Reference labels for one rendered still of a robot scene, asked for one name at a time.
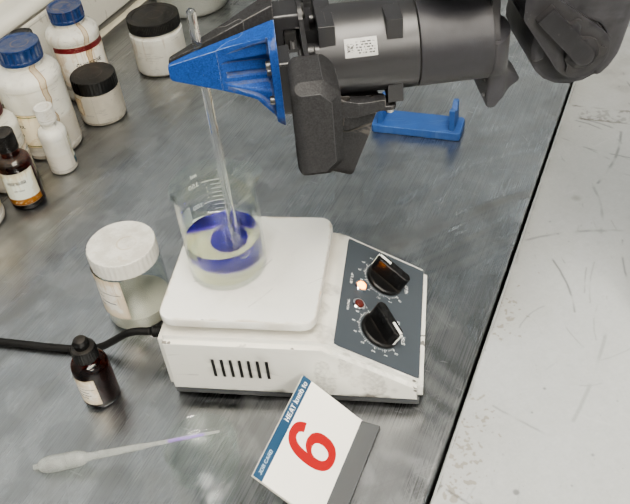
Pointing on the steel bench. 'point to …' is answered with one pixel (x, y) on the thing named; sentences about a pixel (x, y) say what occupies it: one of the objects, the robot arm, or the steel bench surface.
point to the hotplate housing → (287, 354)
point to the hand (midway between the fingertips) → (223, 62)
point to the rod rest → (421, 124)
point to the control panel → (352, 337)
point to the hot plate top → (299, 247)
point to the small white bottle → (54, 140)
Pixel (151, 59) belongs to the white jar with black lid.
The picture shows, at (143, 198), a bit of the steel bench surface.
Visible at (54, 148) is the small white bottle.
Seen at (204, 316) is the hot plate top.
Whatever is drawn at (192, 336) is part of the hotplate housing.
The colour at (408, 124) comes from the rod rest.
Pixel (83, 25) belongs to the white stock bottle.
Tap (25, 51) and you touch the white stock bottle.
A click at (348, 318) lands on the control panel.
